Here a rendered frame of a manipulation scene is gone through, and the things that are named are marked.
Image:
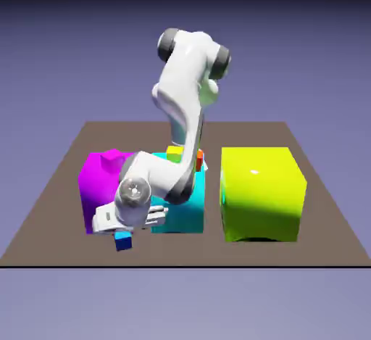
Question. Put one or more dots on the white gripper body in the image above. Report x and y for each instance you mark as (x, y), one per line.
(103, 218)

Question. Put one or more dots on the small orange cube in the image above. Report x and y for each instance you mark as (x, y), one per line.
(199, 160)

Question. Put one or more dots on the large magenta box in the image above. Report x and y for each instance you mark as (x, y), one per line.
(95, 189)

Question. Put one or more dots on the small blue cube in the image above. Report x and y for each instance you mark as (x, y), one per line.
(123, 240)

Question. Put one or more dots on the large cyan box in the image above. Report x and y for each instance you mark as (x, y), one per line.
(185, 215)

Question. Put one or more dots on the small yellow-green cube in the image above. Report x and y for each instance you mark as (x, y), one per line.
(174, 153)

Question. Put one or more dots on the small magenta cube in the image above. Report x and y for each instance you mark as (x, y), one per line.
(111, 160)

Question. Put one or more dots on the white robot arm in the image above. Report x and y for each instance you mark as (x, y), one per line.
(179, 84)

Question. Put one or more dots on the large yellow-green box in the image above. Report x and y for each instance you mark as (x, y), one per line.
(261, 195)

